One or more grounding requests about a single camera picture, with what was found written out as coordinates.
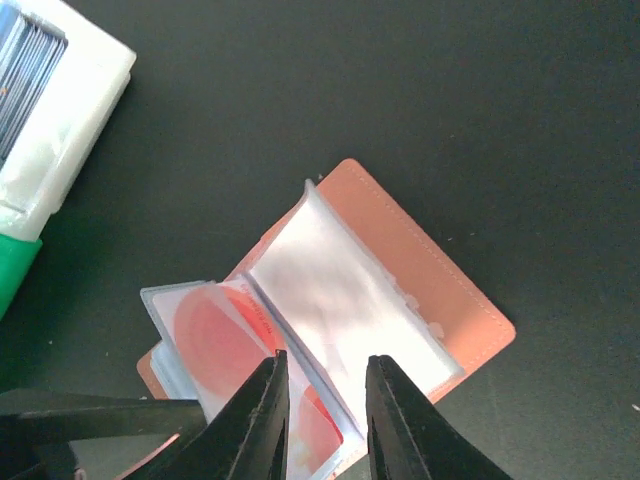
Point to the red credit card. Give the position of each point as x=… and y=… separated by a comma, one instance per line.
x=212, y=338

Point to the blue credit card stack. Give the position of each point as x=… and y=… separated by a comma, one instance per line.
x=31, y=49

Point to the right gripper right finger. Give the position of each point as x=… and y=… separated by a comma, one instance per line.
x=408, y=438

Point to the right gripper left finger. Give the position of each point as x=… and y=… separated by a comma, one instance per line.
x=247, y=439

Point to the white bin with blue cards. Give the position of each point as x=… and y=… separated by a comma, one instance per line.
x=66, y=121

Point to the green bin with black cards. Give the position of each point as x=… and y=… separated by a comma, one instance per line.
x=16, y=258

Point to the pink leather card holder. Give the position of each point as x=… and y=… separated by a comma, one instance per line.
x=474, y=330

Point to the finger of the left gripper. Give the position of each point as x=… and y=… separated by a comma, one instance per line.
x=45, y=417

